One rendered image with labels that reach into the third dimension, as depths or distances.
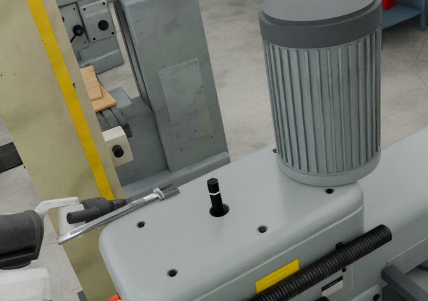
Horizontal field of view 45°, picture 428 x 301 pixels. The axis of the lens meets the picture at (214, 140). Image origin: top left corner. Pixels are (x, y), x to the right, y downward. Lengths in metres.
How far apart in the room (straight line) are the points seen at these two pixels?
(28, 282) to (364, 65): 0.90
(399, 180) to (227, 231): 0.45
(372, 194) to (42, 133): 1.88
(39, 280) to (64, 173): 1.52
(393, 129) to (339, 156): 3.63
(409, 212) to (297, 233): 0.32
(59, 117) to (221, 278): 1.92
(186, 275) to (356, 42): 0.45
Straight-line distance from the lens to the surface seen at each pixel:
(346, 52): 0.83
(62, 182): 2.83
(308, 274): 0.93
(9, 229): 1.31
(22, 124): 2.64
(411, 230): 1.16
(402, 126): 4.59
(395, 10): 6.33
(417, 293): 1.13
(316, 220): 0.91
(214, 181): 0.90
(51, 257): 4.00
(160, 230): 0.94
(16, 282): 1.32
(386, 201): 1.13
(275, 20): 0.84
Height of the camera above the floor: 2.50
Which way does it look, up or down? 33 degrees down
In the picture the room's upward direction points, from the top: 12 degrees counter-clockwise
